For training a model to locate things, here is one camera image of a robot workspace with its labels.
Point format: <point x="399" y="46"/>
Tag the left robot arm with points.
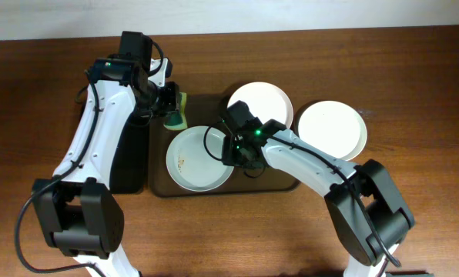
<point x="76" y="208"/>

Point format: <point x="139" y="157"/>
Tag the white plate top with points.
<point x="265" y="101"/>

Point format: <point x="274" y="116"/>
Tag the pale blue plate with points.
<point x="190" y="166"/>

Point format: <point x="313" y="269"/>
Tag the black rectangular water tray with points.
<point x="130" y="163"/>

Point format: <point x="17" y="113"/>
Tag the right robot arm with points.
<point x="369" y="214"/>

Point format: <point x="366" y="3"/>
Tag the green and yellow sponge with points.
<point x="177" y="120"/>

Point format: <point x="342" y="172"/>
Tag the white plate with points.
<point x="265" y="101"/>
<point x="334" y="128"/>

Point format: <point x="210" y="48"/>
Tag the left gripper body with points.
<point x="172" y="101"/>

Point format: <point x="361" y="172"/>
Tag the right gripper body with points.
<point x="234" y="150"/>

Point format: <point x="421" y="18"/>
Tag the brown plastic serving tray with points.
<point x="206" y="110"/>

